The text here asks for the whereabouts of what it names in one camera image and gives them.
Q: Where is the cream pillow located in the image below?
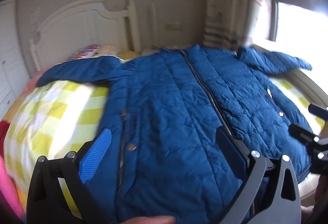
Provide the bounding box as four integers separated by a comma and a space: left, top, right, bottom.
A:
99, 45, 121, 57

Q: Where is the white wardrobe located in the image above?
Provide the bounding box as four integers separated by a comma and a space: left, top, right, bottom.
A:
0, 0, 30, 117

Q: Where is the person's left hand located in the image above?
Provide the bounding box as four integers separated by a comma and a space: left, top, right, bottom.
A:
125, 216, 177, 224

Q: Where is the red cloth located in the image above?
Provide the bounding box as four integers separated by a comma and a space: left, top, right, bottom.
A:
0, 120, 11, 155

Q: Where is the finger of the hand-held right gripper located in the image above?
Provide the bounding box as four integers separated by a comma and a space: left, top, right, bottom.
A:
289, 123, 321, 145
308, 103, 328, 120

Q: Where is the colourful patterned pillow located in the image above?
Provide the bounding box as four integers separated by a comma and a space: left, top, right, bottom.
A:
68, 44, 100, 61

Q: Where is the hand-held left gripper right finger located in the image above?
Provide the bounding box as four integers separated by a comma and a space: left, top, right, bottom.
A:
216, 127, 302, 224

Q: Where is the white wooden headboard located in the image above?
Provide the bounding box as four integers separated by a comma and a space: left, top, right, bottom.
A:
28, 0, 141, 71

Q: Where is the yellow pillow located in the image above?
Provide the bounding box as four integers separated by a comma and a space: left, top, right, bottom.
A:
119, 50, 140, 60

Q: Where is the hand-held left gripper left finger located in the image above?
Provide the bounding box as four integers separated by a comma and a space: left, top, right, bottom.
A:
26, 127, 113, 224

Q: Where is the blue quilted jacket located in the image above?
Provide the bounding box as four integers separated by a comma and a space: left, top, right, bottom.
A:
36, 44, 313, 224

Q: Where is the striped cream curtain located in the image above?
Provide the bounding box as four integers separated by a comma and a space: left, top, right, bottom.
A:
202, 0, 272, 50

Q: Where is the window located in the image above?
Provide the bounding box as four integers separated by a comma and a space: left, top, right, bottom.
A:
266, 0, 328, 45

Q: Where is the pink cloth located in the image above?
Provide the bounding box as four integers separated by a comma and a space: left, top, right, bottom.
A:
0, 155, 25, 217

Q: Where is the yellow checked bed sheet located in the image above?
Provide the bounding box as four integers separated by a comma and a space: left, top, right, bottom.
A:
4, 78, 327, 219

